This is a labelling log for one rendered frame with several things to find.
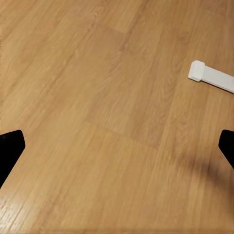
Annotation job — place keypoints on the desk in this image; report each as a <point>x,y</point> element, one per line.
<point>199,71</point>

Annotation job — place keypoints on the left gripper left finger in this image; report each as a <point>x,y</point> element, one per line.
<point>12,145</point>

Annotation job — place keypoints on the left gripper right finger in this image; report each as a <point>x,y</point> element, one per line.
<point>226,145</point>

